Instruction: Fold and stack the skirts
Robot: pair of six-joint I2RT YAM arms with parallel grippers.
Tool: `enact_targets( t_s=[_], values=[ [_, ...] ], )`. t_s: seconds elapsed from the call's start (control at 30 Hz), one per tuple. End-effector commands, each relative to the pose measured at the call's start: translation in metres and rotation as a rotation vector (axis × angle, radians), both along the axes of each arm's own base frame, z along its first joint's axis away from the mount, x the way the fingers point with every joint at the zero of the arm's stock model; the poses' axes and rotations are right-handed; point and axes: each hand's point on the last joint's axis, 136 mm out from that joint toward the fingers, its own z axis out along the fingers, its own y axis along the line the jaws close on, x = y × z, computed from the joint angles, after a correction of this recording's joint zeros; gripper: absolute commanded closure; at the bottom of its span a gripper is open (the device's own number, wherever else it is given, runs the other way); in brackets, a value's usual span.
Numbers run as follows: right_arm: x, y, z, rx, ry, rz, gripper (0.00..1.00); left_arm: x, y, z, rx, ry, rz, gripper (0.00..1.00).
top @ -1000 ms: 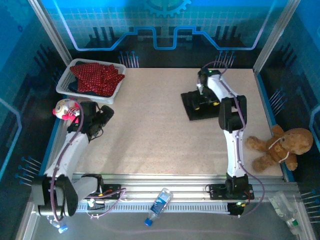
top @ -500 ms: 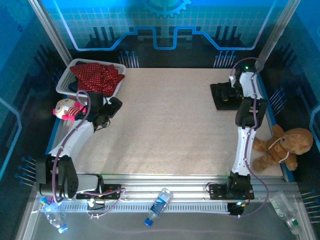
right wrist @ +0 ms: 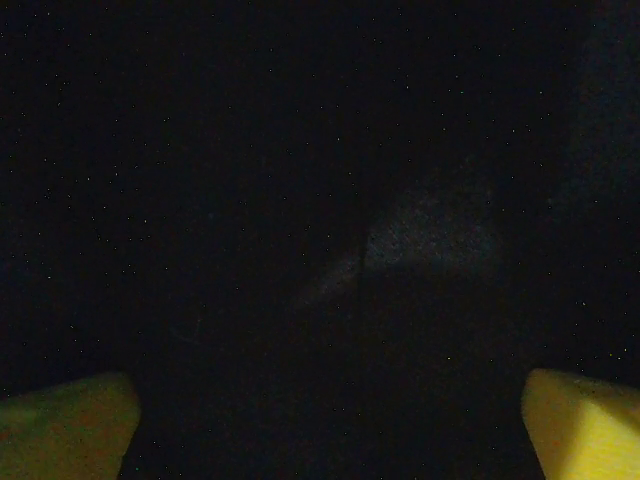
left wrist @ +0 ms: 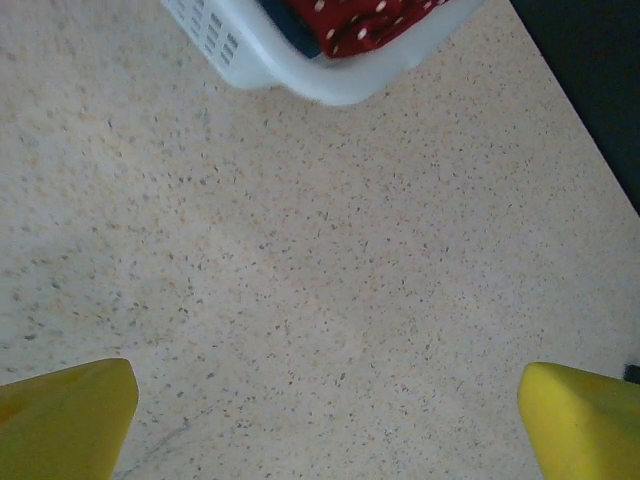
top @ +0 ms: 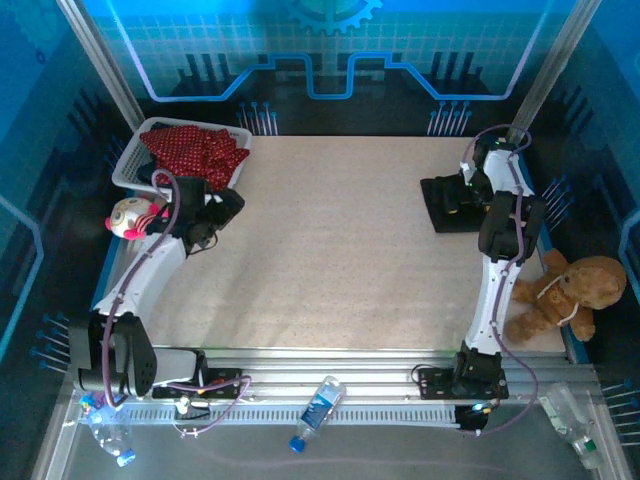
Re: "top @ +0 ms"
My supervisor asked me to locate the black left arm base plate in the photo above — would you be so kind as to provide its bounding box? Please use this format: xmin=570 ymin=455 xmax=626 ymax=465
xmin=151 ymin=367 xmax=244 ymax=400

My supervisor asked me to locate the white plastic mesh basket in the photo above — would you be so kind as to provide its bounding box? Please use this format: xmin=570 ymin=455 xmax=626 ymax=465
xmin=110 ymin=116 xmax=253 ymax=197

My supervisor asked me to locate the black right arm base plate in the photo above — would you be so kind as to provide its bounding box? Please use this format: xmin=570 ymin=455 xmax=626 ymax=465
xmin=417 ymin=367 xmax=510 ymax=401

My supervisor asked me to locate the pink striped plush toy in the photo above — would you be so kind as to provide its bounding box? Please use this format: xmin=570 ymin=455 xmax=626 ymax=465
xmin=103 ymin=196 xmax=171 ymax=244

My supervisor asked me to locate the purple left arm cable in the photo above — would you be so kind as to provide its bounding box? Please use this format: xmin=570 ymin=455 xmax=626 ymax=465
xmin=101 ymin=169 xmax=252 ymax=440

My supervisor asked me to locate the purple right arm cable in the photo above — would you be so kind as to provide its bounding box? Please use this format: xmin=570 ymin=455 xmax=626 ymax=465
xmin=460 ymin=124 xmax=540 ymax=439

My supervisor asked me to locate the aluminium rail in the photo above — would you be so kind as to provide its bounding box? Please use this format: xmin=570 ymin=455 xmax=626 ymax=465
xmin=64 ymin=347 xmax=601 ymax=401

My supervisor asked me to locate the red white-dotted skirt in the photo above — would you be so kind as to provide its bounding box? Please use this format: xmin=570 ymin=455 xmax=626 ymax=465
xmin=138 ymin=124 xmax=250 ymax=191

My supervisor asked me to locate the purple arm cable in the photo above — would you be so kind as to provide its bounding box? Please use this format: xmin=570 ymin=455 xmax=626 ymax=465
xmin=460 ymin=124 xmax=540 ymax=439
xmin=101 ymin=169 xmax=252 ymax=440

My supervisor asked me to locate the small black electronics box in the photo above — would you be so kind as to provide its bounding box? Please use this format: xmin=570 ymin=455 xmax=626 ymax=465
xmin=453 ymin=401 xmax=490 ymax=435

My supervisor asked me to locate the aluminium frame post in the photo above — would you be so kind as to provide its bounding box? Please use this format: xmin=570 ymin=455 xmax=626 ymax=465
xmin=504 ymin=0 xmax=601 ymax=150
xmin=54 ymin=0 xmax=147 ymax=132

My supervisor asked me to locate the clear bottle with blue cap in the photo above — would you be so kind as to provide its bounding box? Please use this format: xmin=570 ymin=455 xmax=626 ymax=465
xmin=288 ymin=375 xmax=347 ymax=453

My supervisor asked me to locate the clear bottle with green cap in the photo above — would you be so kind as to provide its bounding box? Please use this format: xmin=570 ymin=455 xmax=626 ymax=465
xmin=538 ymin=382 xmax=606 ymax=470

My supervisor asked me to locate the brown teddy bear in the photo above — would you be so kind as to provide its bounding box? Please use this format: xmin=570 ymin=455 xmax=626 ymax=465
xmin=504 ymin=248 xmax=628 ymax=344

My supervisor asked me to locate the slotted grey cable duct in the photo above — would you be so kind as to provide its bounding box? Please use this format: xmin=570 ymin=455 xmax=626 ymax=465
xmin=119 ymin=403 xmax=489 ymax=429

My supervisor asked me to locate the black skirt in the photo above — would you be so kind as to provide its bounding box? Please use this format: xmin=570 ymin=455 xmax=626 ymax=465
xmin=419 ymin=177 xmax=489 ymax=234

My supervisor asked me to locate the clear bottle with colourful label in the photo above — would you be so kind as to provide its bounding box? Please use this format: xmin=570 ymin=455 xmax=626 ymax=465
xmin=79 ymin=389 xmax=137 ymax=468

